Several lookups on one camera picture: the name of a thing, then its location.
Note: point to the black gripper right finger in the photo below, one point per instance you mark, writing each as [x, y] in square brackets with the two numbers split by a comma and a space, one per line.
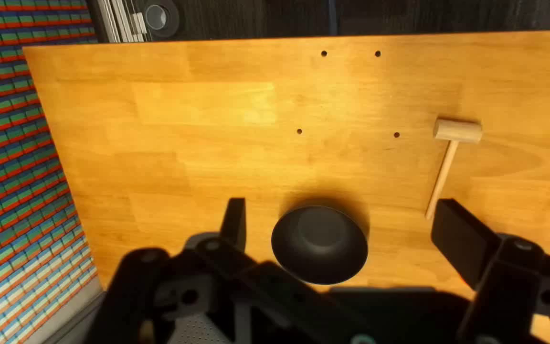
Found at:
[472, 246]

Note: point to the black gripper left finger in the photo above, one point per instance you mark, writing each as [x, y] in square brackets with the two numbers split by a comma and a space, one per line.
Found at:
[160, 280]

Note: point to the black bowl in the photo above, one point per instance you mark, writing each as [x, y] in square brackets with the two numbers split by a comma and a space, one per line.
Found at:
[317, 246]

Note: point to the wooden mallet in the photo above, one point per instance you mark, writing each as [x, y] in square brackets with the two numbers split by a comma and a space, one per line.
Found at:
[454, 137]

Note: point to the multicolour striped mat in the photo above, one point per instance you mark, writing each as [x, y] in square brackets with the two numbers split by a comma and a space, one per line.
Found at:
[13, 192]

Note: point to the black round foot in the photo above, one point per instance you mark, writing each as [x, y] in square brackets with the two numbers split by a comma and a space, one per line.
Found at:
[160, 18]

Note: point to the aluminium frame profile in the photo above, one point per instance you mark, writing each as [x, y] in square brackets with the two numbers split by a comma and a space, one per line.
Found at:
[118, 20]

